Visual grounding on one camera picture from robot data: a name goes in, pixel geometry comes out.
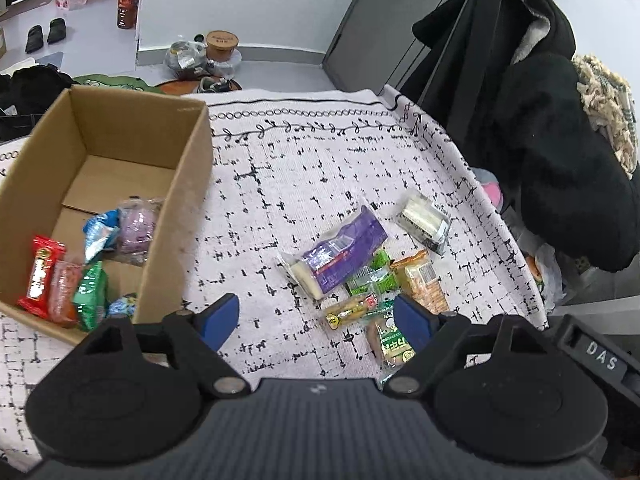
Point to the pink plush toy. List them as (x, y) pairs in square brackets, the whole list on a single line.
[(492, 192)]

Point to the purple round pastry packet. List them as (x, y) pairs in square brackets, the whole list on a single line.
[(135, 227)]

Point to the red drink bottle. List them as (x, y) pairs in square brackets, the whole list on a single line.
[(128, 5)]

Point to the clear white cake packet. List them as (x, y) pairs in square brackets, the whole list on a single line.
[(422, 220)]

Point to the grey door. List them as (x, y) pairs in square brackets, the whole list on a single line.
[(370, 25)]

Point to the orange cracker packet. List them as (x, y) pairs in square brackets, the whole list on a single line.
[(420, 280)]

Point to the brown paper tub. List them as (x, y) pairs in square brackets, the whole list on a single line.
[(221, 45)]

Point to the pink snack packet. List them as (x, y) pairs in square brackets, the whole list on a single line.
[(65, 287)]

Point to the cardboard box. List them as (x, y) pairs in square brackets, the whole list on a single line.
[(190, 200)]

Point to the black bag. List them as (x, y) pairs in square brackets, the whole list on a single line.
[(30, 90)]

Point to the purple snack packet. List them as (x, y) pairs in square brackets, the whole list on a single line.
[(345, 250)]

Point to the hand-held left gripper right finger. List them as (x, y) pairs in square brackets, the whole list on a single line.
[(412, 320)]

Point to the colourful plastic bag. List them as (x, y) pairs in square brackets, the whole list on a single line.
[(545, 275)]

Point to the black chair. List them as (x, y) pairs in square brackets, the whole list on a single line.
[(480, 35)]

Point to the grey sneakers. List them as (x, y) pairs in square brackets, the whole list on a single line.
[(215, 84)]

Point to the blue green snack packet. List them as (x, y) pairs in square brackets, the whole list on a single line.
[(122, 305)]

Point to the clear plastic trash bag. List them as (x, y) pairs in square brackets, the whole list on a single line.
[(182, 55)]

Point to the black slipper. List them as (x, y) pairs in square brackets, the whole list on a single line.
[(56, 30), (34, 39)]

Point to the light green snack packet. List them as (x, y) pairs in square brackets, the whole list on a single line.
[(372, 280)]

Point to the dark green snack packet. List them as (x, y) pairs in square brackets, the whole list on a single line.
[(92, 292)]

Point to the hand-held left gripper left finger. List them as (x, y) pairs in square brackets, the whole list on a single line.
[(220, 317)]

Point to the white black patterned blanket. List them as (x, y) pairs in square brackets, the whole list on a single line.
[(280, 185)]

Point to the green white snack packet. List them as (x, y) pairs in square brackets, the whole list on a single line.
[(392, 345)]

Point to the yellow snack packet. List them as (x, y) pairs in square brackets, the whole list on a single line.
[(347, 312)]

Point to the black jacket white lining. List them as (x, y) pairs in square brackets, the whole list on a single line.
[(530, 15)]

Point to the green rug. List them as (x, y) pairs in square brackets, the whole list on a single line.
[(115, 81)]

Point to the beige knit scarf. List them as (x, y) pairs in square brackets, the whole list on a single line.
[(605, 100)]

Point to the red snack bar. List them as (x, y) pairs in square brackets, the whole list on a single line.
[(40, 275)]

